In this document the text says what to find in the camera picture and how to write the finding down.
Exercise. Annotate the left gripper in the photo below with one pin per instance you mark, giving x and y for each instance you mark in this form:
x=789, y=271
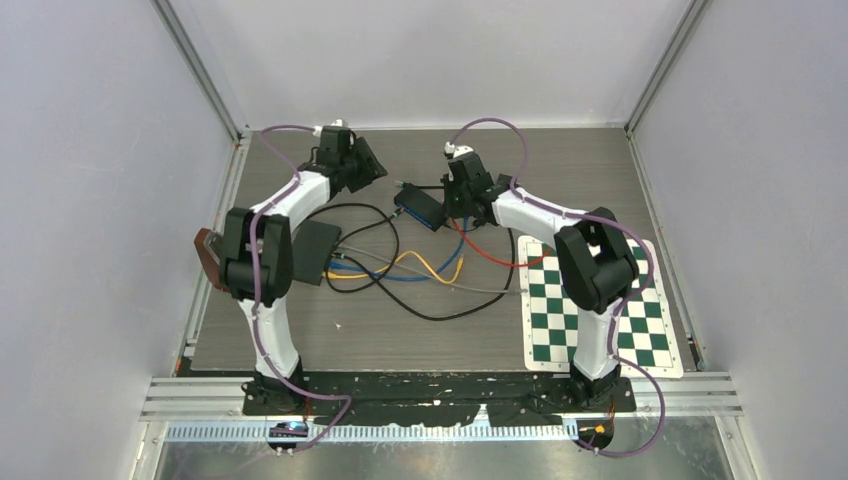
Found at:
x=360, y=150

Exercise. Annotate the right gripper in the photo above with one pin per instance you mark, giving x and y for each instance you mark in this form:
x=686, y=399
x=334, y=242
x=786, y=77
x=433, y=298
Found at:
x=450, y=208

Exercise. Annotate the black switch with blue ports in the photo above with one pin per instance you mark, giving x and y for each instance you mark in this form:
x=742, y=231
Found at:
x=421, y=206

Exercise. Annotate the plain black network switch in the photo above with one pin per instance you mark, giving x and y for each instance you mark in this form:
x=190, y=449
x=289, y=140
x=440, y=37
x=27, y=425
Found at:
x=312, y=248

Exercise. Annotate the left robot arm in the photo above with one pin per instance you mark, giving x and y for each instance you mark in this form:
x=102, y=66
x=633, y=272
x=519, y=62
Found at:
x=257, y=259

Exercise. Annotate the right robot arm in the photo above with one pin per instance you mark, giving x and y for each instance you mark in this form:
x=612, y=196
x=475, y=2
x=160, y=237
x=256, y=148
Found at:
x=597, y=267

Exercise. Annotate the brown object at left edge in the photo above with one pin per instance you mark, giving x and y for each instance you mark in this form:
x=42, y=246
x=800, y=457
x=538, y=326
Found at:
x=208, y=244

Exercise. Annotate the green white chessboard mat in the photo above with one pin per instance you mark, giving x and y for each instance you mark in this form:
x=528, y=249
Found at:
x=550, y=320

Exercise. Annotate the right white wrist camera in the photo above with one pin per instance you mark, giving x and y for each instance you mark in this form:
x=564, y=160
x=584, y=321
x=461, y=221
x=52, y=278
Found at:
x=452, y=150

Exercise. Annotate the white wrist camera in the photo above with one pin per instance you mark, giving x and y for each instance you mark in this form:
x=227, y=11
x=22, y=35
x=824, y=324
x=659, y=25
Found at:
x=337, y=123
x=452, y=150

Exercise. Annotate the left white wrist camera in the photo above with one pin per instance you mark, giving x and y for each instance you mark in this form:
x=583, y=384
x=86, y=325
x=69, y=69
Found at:
x=337, y=123

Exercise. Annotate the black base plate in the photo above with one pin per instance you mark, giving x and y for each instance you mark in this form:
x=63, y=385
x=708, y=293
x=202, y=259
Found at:
x=431, y=399

